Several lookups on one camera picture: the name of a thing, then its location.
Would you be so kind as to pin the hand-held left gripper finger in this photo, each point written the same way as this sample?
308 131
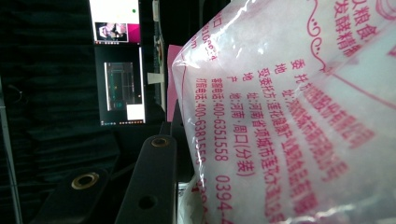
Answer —
149 180

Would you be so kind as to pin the pink and white plastic bag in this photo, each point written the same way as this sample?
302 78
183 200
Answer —
280 109

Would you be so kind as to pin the computer monitor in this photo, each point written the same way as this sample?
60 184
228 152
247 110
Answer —
120 81

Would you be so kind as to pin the pink paper sheet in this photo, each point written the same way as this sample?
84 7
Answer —
172 77

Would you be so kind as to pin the metal stand pole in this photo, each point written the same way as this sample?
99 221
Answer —
9 161

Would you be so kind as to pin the dark curtain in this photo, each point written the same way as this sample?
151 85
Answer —
46 77

